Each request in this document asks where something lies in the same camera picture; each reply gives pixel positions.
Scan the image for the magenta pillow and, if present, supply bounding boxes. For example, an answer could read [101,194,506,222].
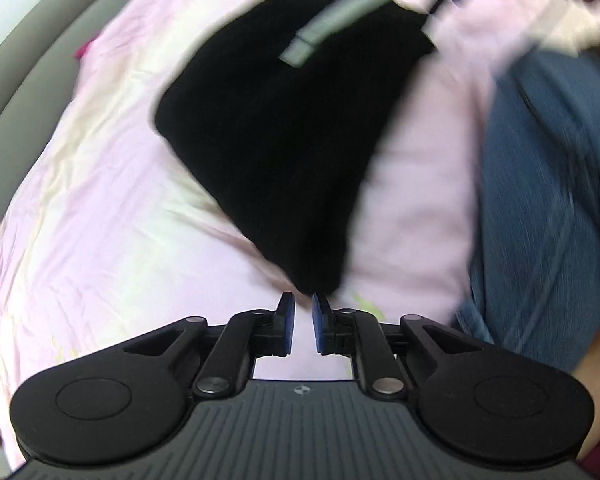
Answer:
[73,40,92,61]

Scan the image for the blue jeans leg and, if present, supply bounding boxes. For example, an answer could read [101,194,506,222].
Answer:
[456,50,600,372]

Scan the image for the black pants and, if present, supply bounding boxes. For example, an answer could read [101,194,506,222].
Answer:
[155,0,434,295]

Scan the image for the pink floral duvet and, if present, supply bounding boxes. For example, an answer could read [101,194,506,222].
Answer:
[0,0,600,468]

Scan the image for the grey padded headboard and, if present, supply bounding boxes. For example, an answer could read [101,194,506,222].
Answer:
[0,0,129,222]

